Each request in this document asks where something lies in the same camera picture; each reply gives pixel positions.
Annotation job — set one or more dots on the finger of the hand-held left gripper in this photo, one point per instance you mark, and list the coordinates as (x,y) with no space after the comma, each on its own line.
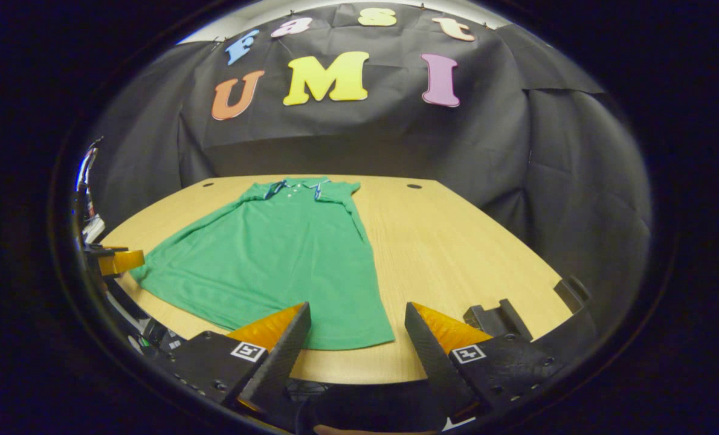
(124,261)

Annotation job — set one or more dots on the white object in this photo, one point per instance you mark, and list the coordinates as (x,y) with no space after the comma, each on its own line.
(93,229)

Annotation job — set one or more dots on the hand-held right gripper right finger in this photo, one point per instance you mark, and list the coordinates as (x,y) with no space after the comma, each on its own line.
(435,362)

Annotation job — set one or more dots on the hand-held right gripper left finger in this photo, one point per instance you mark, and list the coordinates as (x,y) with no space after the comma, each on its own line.
(275,362)

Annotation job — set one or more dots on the green T-shirt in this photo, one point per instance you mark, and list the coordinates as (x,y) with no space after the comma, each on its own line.
(275,254)

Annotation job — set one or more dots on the bright screen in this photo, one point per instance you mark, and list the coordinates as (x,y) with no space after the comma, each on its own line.
(84,169)

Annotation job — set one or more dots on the black backdrop cloth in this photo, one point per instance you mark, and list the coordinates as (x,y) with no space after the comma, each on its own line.
(365,133)

